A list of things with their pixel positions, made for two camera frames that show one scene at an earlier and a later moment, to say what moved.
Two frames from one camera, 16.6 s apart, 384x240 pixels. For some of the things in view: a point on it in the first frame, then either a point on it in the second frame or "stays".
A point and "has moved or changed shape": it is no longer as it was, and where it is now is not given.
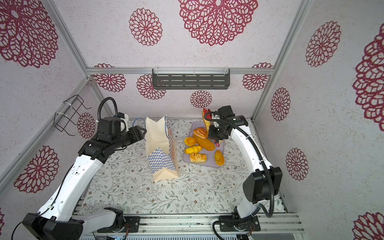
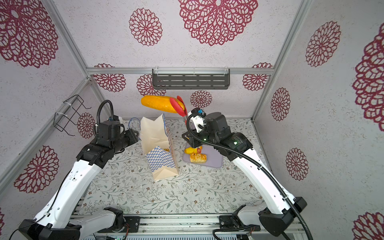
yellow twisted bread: [193, 149] stays
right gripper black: [211, 134] → [194, 141]
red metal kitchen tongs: [209, 114] has moved or changed shape
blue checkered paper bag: [161, 150] stays
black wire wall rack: [61, 121] stays
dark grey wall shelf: [191, 78] stays
